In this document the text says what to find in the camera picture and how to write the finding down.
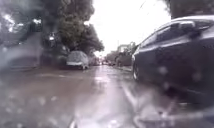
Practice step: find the row of parked vehicles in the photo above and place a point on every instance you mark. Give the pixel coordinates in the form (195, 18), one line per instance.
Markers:
(121, 56)

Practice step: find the covered grey car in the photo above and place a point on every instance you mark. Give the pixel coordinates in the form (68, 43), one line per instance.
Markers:
(77, 59)

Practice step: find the row of trees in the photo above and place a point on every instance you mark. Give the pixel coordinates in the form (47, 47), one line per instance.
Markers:
(68, 26)

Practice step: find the dark car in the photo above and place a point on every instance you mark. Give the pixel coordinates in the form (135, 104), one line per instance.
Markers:
(181, 56)

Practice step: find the tree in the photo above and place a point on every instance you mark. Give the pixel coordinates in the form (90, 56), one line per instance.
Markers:
(191, 7)

